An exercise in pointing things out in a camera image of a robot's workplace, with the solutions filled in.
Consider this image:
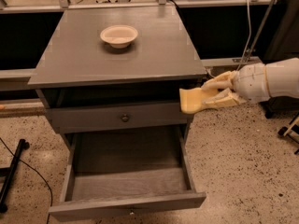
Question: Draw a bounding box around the grey wooden drawer cabinet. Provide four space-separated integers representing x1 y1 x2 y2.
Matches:
27 6 207 147

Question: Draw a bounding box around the diagonal metal rod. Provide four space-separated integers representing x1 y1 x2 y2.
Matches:
241 0 277 63

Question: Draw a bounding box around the black stand leg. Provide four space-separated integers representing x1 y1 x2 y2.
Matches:
0 139 29 213

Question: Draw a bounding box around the dark grey cabinet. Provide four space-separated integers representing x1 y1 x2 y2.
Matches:
262 0 299 119

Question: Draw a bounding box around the black wheeled cart frame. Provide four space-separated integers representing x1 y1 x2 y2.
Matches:
278 113 299 144

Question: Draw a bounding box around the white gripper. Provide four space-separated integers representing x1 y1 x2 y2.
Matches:
202 63 270 108

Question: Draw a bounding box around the white paper bowl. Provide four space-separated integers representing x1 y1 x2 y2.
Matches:
100 25 138 49

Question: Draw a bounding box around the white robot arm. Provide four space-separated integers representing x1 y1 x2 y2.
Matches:
202 58 299 108

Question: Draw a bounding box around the white cable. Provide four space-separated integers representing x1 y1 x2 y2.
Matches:
206 0 252 79

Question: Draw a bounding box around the open grey lower drawer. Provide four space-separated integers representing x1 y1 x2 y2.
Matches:
49 125 206 222

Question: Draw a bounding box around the grey metal rail beam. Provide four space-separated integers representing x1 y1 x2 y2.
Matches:
0 56 261 91

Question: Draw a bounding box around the black floor cable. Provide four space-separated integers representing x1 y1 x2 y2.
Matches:
0 137 54 224

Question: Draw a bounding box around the closed grey upper drawer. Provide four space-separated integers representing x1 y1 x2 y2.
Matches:
47 101 193 133

